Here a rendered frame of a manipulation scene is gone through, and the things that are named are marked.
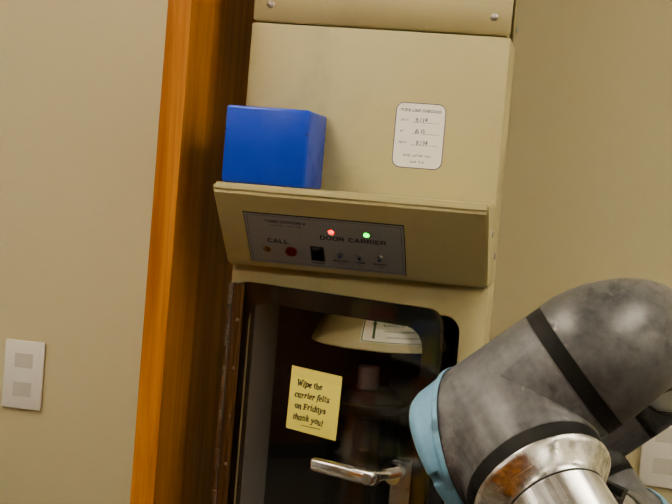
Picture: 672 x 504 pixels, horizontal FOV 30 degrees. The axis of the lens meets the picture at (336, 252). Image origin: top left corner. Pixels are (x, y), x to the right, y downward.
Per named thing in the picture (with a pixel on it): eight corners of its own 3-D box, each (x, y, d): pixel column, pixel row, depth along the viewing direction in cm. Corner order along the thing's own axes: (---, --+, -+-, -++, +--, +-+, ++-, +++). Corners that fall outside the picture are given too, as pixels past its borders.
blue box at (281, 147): (242, 183, 156) (248, 110, 155) (321, 189, 154) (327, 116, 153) (220, 181, 146) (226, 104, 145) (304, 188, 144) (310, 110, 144)
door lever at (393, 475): (334, 469, 146) (336, 447, 146) (402, 486, 140) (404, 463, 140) (306, 475, 142) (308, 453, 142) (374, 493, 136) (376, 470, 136)
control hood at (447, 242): (231, 262, 157) (237, 182, 157) (490, 287, 151) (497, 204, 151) (204, 266, 146) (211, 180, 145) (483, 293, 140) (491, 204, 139)
